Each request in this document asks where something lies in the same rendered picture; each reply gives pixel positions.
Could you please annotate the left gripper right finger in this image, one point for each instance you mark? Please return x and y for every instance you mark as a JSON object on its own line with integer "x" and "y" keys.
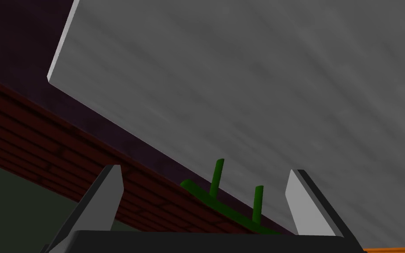
{"x": 308, "y": 211}

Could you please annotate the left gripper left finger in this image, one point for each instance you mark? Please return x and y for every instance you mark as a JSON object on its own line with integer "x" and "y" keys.
{"x": 99, "y": 203}

